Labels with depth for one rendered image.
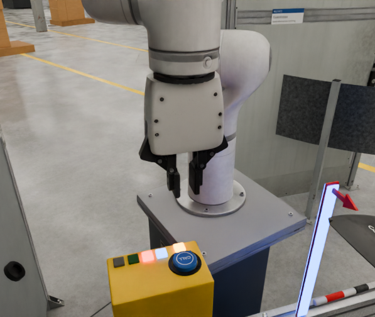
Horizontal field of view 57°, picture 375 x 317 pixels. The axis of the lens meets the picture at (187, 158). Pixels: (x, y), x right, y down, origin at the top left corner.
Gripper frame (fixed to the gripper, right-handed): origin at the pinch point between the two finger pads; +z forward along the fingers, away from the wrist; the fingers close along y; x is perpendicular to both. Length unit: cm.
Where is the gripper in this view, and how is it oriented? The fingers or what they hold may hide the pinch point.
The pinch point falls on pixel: (184, 179)
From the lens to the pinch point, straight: 49.1
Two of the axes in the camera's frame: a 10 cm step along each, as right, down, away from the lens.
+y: -9.6, 1.4, -2.5
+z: 0.0, 8.8, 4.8
